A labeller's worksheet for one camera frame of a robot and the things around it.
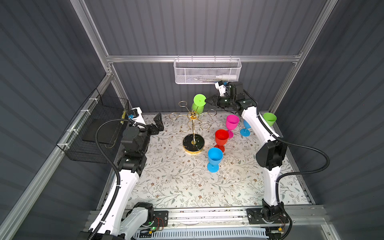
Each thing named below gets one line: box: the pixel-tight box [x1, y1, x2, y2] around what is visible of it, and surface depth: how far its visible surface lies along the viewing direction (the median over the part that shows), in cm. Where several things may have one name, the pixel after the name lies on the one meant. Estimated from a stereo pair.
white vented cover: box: [135, 228, 270, 240], surface depth 72 cm
